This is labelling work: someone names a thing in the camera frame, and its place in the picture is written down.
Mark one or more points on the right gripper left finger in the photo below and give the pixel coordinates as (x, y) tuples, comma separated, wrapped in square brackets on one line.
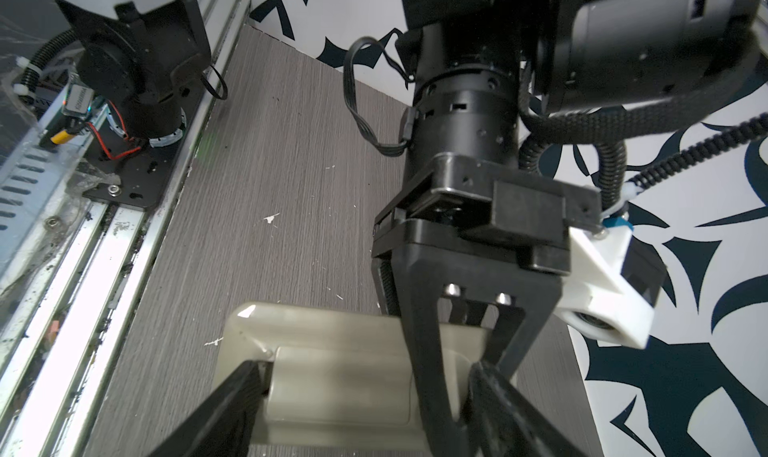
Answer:
[(223, 424)]

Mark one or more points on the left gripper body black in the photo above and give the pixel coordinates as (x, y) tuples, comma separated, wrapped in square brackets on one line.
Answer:
[(466, 206)]

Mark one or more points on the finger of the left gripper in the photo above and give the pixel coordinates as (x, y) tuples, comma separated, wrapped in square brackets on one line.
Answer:
[(457, 313)]

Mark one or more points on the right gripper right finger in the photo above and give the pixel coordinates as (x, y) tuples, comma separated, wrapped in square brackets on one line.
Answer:
[(502, 422)]

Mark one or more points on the white remote control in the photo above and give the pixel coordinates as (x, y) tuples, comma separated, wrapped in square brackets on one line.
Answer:
[(336, 379)]

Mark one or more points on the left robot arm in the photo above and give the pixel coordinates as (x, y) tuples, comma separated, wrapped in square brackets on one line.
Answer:
[(556, 87)]

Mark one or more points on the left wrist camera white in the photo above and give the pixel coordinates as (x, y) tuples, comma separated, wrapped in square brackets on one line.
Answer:
[(598, 301)]

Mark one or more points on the aluminium front rail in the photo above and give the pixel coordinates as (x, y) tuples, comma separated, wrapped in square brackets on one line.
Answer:
[(62, 333)]

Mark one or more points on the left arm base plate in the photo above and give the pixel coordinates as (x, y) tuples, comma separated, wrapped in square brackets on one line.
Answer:
[(144, 176)]

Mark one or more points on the white slotted cable duct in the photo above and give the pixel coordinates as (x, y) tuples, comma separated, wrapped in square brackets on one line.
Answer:
[(42, 196)]

